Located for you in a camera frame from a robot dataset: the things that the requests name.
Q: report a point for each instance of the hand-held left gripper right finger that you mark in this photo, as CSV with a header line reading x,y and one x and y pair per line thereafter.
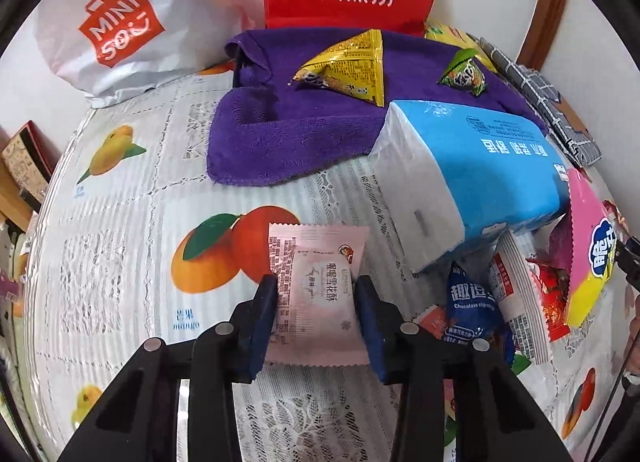
x,y
372,337

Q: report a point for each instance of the white and red snack packet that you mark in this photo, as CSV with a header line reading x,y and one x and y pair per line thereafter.
x,y
520,302

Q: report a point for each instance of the white plastic shopping bag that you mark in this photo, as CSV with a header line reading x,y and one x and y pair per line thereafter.
x,y
190,16

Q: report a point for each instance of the large yellow snack bag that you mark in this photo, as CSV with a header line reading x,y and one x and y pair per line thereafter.
x,y
445,34

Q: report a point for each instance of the dark blue cookie packet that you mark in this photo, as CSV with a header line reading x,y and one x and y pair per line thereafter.
x,y
470,302

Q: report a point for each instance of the brown patterned box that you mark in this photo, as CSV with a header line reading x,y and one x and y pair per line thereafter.
x,y
27,161

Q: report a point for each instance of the red patterned candy packet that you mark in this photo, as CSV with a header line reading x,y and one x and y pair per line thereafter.
x,y
550,292

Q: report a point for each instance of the pale pink snack packet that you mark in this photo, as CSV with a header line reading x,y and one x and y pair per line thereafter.
x,y
320,282

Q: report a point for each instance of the pink and yellow snack packet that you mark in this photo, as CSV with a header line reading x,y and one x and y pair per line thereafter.
x,y
590,242

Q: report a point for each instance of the yellow triangular snack packet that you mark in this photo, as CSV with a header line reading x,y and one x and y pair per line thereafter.
x,y
350,66

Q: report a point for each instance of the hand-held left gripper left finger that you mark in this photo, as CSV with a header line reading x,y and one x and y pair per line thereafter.
x,y
262,337

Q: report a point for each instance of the green triangular snack packet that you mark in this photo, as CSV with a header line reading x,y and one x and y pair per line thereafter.
x,y
462,74

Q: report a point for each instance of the brown wooden door frame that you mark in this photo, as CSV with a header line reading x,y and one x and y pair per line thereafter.
x,y
545,16

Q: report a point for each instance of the orange snack packet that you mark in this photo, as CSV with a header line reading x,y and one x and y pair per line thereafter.
x,y
435,322

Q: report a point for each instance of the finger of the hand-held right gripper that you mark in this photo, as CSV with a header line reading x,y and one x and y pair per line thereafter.
x,y
629,262

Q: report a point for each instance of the blue tissue pack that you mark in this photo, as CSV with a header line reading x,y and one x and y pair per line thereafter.
x,y
500,166

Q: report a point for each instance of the purple towel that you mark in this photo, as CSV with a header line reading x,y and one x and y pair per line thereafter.
x,y
280,141

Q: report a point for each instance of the grey checked cloth bag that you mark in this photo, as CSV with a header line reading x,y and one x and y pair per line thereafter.
x,y
545,91

